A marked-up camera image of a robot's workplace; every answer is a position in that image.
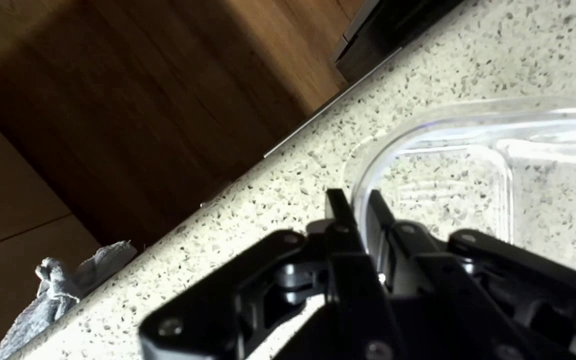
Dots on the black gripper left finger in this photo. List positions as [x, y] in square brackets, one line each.
[349, 293]

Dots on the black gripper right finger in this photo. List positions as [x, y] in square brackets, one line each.
[449, 281]

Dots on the clear plastic bowl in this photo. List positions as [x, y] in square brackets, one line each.
[434, 127]

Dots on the black electric stove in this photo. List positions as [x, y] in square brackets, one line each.
[395, 27]

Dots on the grey cloth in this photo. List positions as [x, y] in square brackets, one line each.
[69, 286]

